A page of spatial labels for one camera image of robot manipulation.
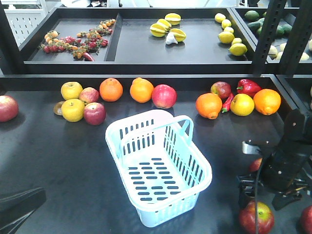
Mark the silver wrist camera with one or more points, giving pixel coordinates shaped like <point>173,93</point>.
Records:
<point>251,147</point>

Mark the yellow apple rear left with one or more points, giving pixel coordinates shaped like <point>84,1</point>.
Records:
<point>71,90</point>

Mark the large red apple far left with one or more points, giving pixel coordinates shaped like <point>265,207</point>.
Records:
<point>9,108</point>

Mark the yellow starfruit rear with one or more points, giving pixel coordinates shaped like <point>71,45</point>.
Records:
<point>173,18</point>

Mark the red apple beside yellow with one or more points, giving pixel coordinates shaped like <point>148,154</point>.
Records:
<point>94,113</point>

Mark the brown round fruit slice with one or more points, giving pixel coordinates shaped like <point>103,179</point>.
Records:
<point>57,108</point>

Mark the red apple edge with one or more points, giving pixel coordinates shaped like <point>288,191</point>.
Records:
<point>306,220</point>
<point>164,96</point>

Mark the red chili pepper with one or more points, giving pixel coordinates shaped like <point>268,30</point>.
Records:
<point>226,105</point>

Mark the orange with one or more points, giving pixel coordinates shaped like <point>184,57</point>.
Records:
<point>111,90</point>
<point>141,90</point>
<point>208,105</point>
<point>267,101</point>

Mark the red bell pepper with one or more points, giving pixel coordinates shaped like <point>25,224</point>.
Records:
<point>248,87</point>

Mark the cherry tomato vine pile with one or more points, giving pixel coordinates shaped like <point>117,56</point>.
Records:
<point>83,45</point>

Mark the orange centre left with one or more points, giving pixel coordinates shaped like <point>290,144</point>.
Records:
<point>111,90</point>

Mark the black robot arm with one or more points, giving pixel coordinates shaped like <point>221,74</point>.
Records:
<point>297,132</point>

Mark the yellow lemon fruit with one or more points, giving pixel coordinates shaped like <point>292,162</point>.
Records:
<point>242,105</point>

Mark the yellow apple front left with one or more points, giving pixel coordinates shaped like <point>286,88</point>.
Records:
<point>72,110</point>

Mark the pink apple behind yellow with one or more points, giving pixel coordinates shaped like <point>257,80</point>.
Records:
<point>89,95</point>

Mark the black wooden produce stand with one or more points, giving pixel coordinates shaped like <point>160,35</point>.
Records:
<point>72,162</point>

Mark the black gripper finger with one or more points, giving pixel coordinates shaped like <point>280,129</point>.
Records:
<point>16,207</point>

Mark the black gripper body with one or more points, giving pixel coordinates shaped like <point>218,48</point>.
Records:
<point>279,174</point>

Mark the white garlic bulb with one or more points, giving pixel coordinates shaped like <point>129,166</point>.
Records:
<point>170,39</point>

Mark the dark red apple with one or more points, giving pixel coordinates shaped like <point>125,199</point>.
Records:
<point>254,166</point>
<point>222,89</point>

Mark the orange right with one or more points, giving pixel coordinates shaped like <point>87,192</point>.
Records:
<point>267,101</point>

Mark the light blue plastic basket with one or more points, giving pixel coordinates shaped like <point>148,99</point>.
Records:
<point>162,170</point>

